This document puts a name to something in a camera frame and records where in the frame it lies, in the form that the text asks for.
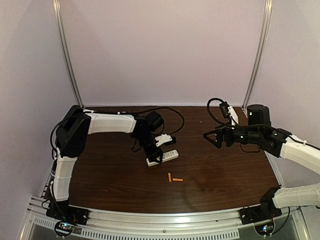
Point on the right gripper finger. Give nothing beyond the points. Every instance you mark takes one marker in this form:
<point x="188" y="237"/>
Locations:
<point x="216" y="131"/>
<point x="216" y="139"/>

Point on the aluminium frame post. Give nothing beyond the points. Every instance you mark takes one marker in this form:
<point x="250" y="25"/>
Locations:
<point x="65" y="51"/>
<point x="264" y="32"/>

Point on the orange battery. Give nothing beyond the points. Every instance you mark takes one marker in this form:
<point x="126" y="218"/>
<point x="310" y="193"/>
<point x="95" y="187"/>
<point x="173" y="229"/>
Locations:
<point x="177" y="179"/>
<point x="169" y="177"/>

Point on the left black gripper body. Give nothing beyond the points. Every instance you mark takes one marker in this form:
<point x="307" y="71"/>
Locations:
<point x="145" y="140"/>

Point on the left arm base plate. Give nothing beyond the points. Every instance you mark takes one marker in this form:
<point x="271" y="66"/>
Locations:
<point x="67" y="213"/>

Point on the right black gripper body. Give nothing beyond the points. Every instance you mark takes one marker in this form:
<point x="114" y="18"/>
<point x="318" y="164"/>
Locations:
<point x="231" y="141"/>

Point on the front aluminium rail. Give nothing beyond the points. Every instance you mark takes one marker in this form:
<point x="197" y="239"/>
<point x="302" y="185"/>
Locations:
<point x="212" y="225"/>

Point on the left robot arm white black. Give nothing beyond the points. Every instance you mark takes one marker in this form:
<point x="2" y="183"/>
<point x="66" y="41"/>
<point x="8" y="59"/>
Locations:
<point x="71" y="137"/>

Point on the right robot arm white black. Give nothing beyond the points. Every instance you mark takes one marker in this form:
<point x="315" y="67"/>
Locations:
<point x="276" y="141"/>

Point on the right round circuit board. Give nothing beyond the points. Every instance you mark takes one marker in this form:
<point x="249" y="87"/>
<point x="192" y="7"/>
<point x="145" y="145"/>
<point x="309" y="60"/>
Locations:
<point x="265" y="229"/>

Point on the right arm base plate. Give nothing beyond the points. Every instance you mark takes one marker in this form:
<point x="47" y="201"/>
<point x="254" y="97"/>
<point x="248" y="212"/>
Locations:
<point x="254" y="214"/>

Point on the right aluminium frame post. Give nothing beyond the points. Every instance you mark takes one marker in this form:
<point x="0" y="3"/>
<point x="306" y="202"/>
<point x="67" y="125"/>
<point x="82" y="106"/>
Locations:
<point x="264" y="32"/>

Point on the left aluminium frame post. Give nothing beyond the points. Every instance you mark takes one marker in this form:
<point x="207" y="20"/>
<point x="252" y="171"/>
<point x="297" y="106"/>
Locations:
<point x="65" y="51"/>

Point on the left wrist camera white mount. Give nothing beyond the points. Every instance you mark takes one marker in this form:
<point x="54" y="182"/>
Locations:
<point x="165" y="139"/>

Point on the left round circuit board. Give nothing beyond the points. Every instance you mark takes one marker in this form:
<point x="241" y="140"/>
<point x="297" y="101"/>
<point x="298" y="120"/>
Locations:
<point x="63" y="229"/>

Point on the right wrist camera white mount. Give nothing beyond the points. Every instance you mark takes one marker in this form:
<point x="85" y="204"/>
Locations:
<point x="229" y="113"/>

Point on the round circuit board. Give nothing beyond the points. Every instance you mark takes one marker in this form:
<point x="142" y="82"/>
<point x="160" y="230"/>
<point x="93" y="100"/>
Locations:
<point x="63" y="229"/>
<point x="265" y="229"/>

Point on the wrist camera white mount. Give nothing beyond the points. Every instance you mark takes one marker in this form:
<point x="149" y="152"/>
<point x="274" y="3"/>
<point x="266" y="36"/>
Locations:
<point x="229" y="113"/>
<point x="165" y="139"/>

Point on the white remote control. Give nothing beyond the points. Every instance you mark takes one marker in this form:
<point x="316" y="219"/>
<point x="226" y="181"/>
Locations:
<point x="167" y="156"/>

